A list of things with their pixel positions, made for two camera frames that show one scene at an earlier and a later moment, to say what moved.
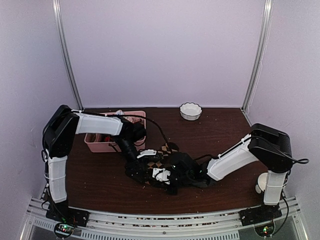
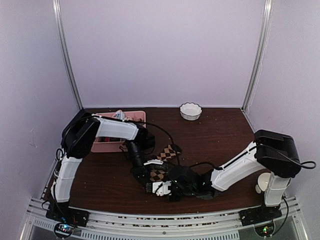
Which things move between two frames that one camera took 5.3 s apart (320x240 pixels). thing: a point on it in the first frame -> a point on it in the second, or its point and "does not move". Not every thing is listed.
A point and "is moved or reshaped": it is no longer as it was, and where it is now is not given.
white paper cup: [262, 181] does not move
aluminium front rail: [222, 226] does not move
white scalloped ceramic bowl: [190, 111] does not move
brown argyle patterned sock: [166, 148] is moved or reshaped
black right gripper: [173, 191] -> [174, 199]
